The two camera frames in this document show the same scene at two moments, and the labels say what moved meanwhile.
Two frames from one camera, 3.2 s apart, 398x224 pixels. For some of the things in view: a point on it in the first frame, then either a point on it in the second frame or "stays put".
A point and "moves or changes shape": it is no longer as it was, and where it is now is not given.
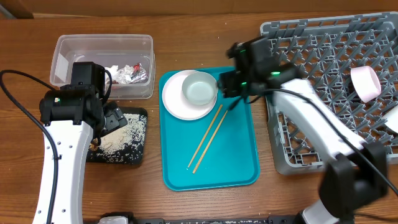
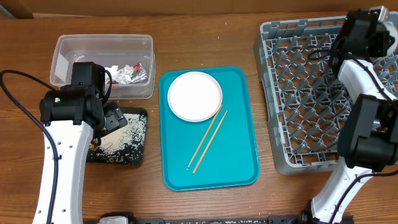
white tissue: [122, 76] stays put
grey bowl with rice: [199, 88] → [392, 31]
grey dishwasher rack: [328, 49] stays put
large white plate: [176, 102] moves or changes shape
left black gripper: [115, 117] stays put
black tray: [127, 145] stays put
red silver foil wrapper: [139, 75] stays put
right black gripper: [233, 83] → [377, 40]
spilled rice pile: [127, 142] stays put
